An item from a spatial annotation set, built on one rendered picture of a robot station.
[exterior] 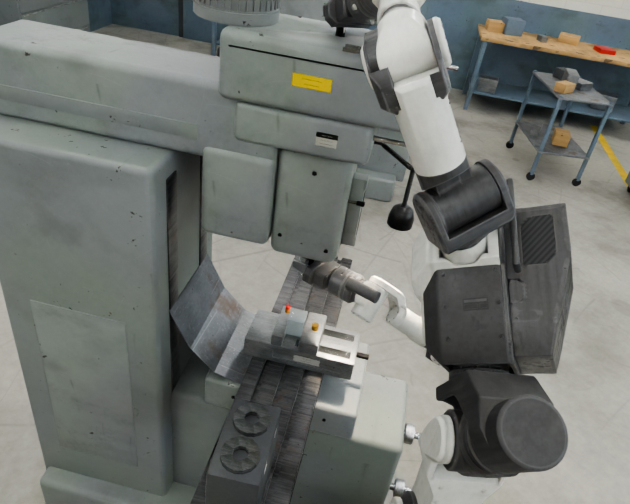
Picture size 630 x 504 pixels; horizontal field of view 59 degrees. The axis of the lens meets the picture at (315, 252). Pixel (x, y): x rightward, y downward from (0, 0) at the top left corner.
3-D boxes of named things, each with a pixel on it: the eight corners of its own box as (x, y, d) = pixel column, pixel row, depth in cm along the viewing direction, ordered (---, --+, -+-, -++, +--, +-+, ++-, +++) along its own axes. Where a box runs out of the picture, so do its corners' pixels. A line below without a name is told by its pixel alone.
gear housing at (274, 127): (377, 132, 151) (384, 96, 146) (366, 168, 131) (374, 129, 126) (259, 108, 154) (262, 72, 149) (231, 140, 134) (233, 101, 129)
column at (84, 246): (209, 431, 257) (219, 108, 169) (167, 527, 218) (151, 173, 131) (108, 405, 262) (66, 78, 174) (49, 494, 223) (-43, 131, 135)
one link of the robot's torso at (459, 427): (538, 478, 95) (532, 408, 99) (461, 472, 94) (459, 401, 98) (506, 480, 107) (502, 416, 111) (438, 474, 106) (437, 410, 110)
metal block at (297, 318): (305, 325, 178) (307, 311, 175) (301, 337, 173) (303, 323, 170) (290, 321, 179) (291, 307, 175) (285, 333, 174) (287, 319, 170)
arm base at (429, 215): (523, 231, 101) (489, 200, 109) (515, 176, 92) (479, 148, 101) (450, 269, 100) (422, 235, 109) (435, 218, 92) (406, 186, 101)
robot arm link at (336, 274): (329, 246, 165) (362, 263, 160) (325, 272, 171) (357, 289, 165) (303, 264, 156) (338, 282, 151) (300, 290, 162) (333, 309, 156)
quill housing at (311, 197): (345, 230, 168) (364, 132, 150) (334, 269, 151) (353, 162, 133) (285, 217, 170) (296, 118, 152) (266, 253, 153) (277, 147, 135)
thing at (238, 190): (287, 206, 170) (296, 126, 155) (266, 248, 150) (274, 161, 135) (228, 193, 172) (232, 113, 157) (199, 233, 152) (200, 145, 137)
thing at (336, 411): (364, 366, 206) (370, 342, 200) (351, 442, 178) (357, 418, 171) (236, 335, 211) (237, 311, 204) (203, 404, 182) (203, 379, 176)
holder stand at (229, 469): (275, 453, 148) (282, 403, 137) (254, 532, 130) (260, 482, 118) (231, 443, 149) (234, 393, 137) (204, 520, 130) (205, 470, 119)
